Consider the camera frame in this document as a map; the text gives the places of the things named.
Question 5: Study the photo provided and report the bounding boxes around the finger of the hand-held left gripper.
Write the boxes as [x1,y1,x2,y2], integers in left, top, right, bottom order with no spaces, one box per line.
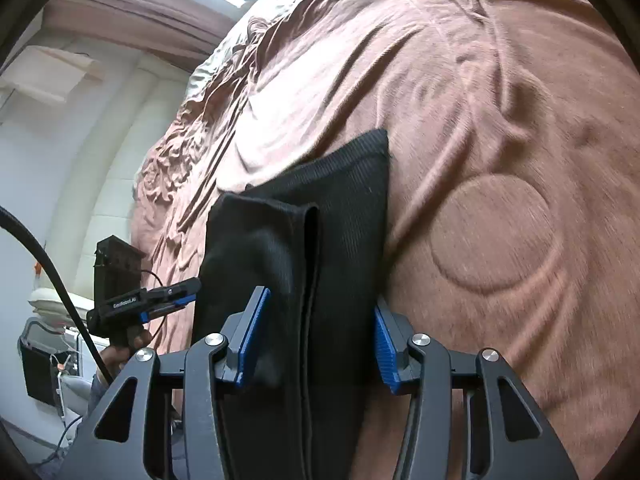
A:
[140,296,195,325]
[142,279,203,304]

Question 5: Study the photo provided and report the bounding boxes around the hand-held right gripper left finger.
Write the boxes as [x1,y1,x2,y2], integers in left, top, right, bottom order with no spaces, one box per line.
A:
[57,286,272,480]

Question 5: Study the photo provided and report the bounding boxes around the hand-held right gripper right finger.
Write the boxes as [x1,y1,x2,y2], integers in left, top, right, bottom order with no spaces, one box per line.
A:
[374,296,581,480]

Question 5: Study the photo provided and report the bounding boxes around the black cloth garment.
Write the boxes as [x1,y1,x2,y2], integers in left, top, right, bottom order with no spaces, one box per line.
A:
[190,129,418,480]

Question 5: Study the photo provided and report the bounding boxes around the person's left hand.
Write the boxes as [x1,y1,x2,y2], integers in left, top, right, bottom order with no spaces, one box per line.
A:
[97,332,151,378]

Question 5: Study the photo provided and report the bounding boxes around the black storage bin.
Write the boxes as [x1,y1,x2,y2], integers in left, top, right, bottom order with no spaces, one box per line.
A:
[18,319,67,407]

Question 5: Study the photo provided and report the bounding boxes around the brown fleece blanket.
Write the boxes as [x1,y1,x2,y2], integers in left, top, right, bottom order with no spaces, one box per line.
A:
[129,0,640,480]

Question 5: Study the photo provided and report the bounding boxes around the pale green bed sheet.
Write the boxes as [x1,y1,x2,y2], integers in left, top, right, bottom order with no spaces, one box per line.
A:
[185,0,332,107]

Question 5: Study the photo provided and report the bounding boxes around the pink curtain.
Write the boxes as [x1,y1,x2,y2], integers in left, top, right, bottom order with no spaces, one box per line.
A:
[42,0,242,67]

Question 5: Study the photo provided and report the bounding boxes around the black thick cable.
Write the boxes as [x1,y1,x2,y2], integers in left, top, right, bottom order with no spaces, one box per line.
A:
[0,206,113,387]

